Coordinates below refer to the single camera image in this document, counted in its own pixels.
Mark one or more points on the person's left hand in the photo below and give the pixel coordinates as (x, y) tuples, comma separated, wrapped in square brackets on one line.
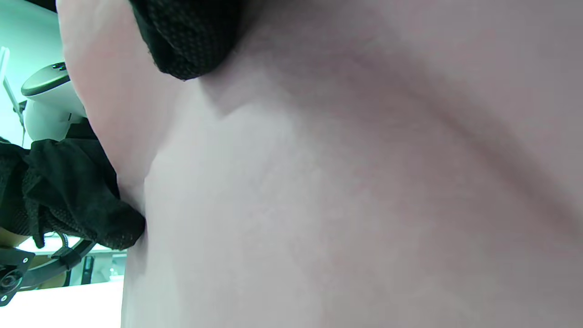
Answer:
[(68, 191)]

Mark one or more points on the person's right hand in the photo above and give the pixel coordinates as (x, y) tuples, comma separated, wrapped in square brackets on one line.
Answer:
[(191, 36)]

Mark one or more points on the black white handheld controller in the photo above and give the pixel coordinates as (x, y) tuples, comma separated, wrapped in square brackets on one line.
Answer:
[(50, 114)]

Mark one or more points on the pink paper stack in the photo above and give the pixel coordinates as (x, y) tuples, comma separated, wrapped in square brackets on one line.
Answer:
[(319, 182)]

